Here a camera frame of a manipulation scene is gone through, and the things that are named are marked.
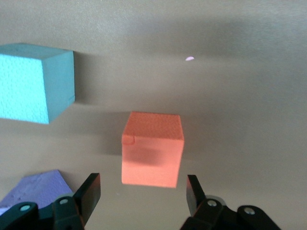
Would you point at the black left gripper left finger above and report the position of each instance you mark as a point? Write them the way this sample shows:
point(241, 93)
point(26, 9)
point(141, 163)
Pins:
point(67, 213)

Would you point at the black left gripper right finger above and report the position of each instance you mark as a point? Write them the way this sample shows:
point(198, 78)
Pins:
point(211, 215)

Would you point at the orange foam cube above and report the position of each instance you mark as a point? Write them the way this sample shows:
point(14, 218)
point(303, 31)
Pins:
point(151, 153)

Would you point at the purple foam cube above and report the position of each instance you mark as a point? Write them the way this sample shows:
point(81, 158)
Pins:
point(43, 189)

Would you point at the blue foam cube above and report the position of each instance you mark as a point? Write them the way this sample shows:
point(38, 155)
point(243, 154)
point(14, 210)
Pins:
point(31, 83)

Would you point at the tiny pink foam crumb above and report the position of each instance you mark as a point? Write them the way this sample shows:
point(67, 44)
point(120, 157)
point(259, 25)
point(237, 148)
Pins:
point(190, 58)

